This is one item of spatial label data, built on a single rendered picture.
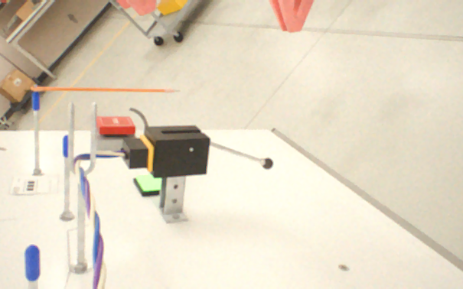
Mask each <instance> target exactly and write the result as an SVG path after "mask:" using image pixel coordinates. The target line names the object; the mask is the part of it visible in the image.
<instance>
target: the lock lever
mask: <svg viewBox="0 0 463 289"><path fill-rule="evenodd" d="M210 146H211V147H213V148H216V149H219V150H221V151H225V152H228V153H231V154H235V155H236V156H239V157H243V158H245V159H248V160H251V161H255V162H257V163H260V165H261V166H263V165H264V164H265V163H266V162H265V160H264V159H263V158H260V159H258V158H257V157H253V156H250V155H248V154H244V153H242V152H239V151H235V150H233V149H230V148H226V147H224V146H221V145H219V144H215V143H213V142H210Z"/></svg>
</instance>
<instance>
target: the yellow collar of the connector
mask: <svg viewBox="0 0 463 289"><path fill-rule="evenodd" d="M140 138H141V140H142V141H143V142H144V144H145V145H146V146H147V148H148V167H147V168H146V170H147V171H148V172H151V171H152V158H153V146H152V145H151V144H150V142H149V141H148V140H147V139H146V137H145V136H144V135H143V134H140Z"/></svg>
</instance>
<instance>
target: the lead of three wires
mask: <svg viewBox="0 0 463 289"><path fill-rule="evenodd" d="M123 152H124V151H112V152H96V158H115V157H125V154H123ZM89 160H90V153H89V154H79V155H77V156H76V157H75V158H74V159H73V165H74V167H79V168H81V166H80V162H81V161H89Z"/></svg>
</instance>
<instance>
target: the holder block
mask: <svg viewBox="0 0 463 289"><path fill-rule="evenodd" d="M144 136H145V137H146V138H147V140H148V141H149V142H150V143H151V145H152V146H153V147H154V155H153V166H152V171H151V172H149V173H150V174H151V175H152V177H153V178H154V179H155V178H166V177H184V176H194V175H205V174H207V163H208V156H209V149H210V138H209V136H208V135H206V134H205V133H204V132H201V130H200V129H199V128H198V127H197V126H196V125H161V126H145V127H144ZM191 148H193V151H190V149H191Z"/></svg>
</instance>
